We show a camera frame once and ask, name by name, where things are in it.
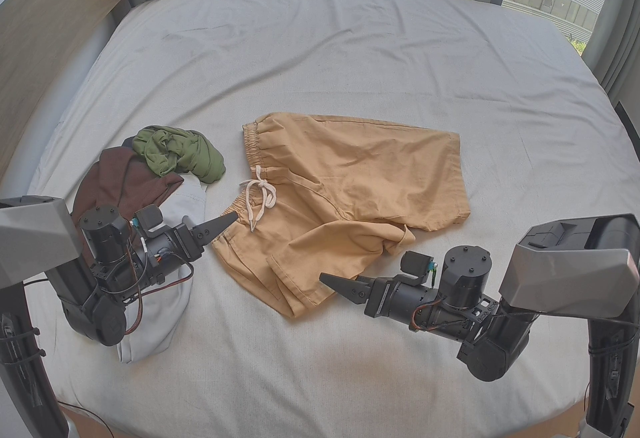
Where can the green garment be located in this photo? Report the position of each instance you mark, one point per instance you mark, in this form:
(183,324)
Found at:
(195,156)

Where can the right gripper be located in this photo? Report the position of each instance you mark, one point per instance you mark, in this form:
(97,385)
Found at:
(405,303)

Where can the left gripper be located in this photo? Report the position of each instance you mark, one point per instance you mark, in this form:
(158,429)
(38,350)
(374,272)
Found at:
(172,251)

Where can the bed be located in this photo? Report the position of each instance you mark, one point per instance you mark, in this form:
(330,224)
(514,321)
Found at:
(375,51)

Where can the brown garment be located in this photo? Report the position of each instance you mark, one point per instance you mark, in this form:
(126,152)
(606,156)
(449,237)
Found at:
(120,181)

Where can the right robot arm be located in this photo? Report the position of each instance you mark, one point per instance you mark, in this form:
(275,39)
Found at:
(565,266)

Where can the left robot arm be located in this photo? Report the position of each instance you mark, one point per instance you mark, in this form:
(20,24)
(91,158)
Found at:
(35,236)

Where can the pale blue garment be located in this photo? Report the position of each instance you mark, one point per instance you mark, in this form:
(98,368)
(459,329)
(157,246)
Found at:
(190,206)

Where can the tan shorts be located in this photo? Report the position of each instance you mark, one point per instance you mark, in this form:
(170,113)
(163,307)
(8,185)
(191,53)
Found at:
(350,176)

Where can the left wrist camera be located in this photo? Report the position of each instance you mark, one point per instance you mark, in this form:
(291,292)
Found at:
(149,218)

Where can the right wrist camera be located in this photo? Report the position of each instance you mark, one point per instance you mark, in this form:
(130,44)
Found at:
(415,263)

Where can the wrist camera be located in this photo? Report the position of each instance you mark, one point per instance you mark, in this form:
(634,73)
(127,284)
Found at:
(415,263)
(149,218)

